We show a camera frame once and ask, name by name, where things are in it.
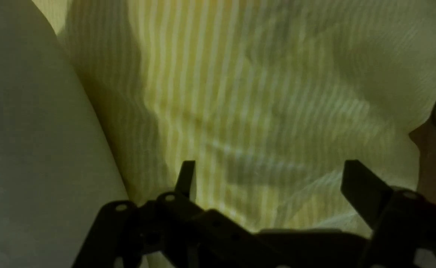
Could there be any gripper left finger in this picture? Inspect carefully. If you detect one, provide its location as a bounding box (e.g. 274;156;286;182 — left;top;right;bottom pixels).
72;160;278;268

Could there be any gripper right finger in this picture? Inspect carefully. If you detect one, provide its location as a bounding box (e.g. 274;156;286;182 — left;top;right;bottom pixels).
340;159;436;268

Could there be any yellow white striped blanket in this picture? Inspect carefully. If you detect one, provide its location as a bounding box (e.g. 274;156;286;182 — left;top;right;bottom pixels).
31;0;436;268

